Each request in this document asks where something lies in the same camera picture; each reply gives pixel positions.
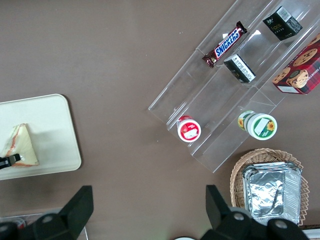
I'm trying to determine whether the light tan wicker basket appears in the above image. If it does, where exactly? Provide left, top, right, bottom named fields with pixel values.
left=229, top=148, right=310, bottom=226

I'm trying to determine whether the red lid white cup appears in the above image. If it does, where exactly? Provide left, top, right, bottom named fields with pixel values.
left=176, top=115, right=202, bottom=143

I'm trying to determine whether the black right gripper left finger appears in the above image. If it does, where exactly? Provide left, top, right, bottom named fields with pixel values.
left=19, top=185, right=95, bottom=240

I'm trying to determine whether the clear acrylic stepped shelf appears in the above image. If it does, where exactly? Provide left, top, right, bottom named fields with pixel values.
left=147, top=0, right=320, bottom=174

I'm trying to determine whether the green lid white cup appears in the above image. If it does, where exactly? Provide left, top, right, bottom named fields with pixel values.
left=237, top=110, right=278, bottom=141

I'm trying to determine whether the white plastic bin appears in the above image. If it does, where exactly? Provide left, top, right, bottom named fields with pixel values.
left=301, top=227, right=320, bottom=240

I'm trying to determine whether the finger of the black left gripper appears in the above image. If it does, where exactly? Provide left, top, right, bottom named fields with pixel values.
left=0, top=153, right=21, bottom=168

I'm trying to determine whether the aluminium foil tray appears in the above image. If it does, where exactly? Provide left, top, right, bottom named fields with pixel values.
left=241, top=161, right=303, bottom=226

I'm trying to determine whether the red plaid cookie box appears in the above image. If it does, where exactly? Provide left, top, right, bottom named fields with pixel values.
left=271, top=33, right=320, bottom=96

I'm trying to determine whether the small black carton box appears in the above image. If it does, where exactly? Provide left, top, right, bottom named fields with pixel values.
left=223, top=53, right=257, bottom=84
left=262, top=5, right=304, bottom=42

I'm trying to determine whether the cream plastic serving tray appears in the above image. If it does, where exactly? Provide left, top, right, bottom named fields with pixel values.
left=0, top=93, right=83, bottom=181

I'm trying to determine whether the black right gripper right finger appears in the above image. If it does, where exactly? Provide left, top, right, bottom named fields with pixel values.
left=199, top=184, right=253, bottom=240

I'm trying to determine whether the Snickers chocolate bar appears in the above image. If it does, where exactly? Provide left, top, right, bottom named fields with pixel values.
left=201, top=20, right=248, bottom=69

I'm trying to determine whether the triangle sandwich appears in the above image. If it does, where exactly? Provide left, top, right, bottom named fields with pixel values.
left=0, top=123, right=40, bottom=168

